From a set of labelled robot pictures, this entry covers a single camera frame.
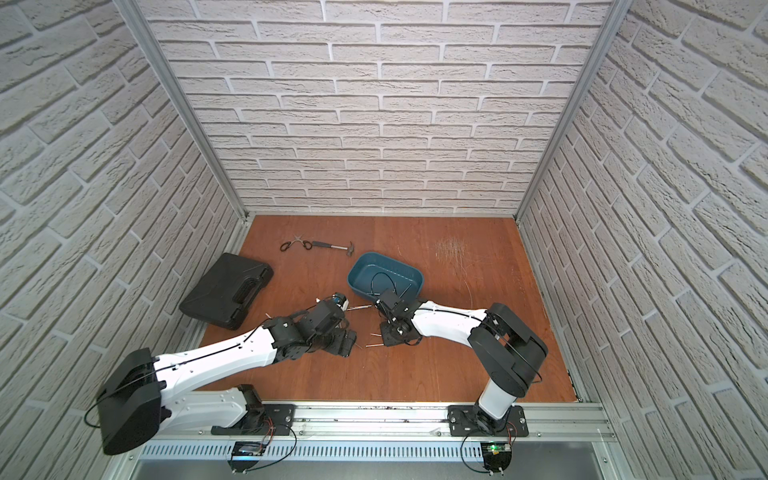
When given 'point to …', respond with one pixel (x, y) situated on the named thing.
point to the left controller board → (245, 455)
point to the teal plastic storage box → (372, 273)
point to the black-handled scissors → (287, 245)
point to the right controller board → (497, 456)
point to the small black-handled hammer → (350, 249)
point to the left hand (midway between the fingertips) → (347, 331)
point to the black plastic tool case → (226, 292)
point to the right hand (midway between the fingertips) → (395, 335)
